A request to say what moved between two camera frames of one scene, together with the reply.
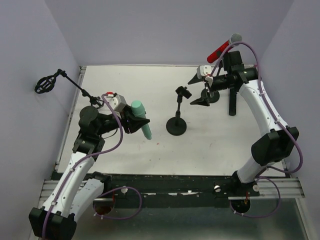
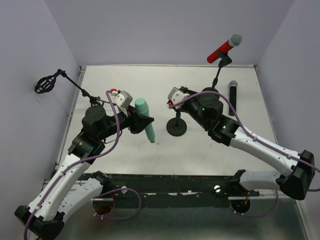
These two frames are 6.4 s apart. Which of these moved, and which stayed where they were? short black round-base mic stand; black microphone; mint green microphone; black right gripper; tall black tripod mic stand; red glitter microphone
Moved: mint green microphone; black right gripper
Stayed: black microphone; red glitter microphone; short black round-base mic stand; tall black tripod mic stand
